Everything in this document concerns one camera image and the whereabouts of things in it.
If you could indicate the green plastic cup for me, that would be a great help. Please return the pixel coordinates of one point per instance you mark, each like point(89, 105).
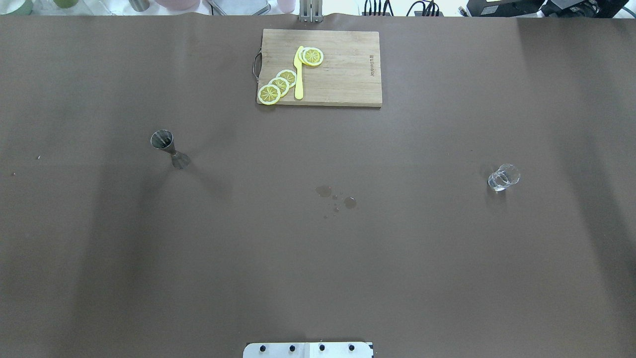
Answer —
point(65, 4)

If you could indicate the pink bowl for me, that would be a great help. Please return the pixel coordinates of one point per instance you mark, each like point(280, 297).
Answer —
point(178, 5)

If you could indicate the steel double jigger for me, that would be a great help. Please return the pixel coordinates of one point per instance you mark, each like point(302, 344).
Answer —
point(163, 140)

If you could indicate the yellow plastic knife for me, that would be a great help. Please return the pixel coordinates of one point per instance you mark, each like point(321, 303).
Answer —
point(299, 65)

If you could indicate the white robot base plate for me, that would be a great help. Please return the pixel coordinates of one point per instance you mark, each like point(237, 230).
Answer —
point(309, 350)

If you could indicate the pink plastic cup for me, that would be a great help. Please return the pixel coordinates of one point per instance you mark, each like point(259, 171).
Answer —
point(287, 6)

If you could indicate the wooden cutting board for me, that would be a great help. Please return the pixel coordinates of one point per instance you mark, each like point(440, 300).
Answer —
point(350, 74)

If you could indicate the top separate lemon slice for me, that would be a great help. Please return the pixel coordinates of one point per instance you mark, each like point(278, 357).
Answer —
point(313, 56)

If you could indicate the overlapping lemon slice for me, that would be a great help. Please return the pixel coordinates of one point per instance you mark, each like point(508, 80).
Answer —
point(282, 84)
point(289, 75)

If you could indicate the white bowl green rim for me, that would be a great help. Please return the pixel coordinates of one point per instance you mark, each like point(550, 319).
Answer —
point(16, 7)

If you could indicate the aluminium frame post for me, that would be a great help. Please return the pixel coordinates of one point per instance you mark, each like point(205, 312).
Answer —
point(310, 11)

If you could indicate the middle overlapping lemon slice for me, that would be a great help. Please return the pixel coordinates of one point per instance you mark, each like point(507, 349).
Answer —
point(282, 84)

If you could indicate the clear glass cup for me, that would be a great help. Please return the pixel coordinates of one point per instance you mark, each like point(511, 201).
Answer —
point(504, 177)

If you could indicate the lower hidden lemon slice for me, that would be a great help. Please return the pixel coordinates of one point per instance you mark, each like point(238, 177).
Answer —
point(301, 55)

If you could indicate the lemon slice nearest handle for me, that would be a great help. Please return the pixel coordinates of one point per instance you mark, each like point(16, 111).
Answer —
point(269, 94)

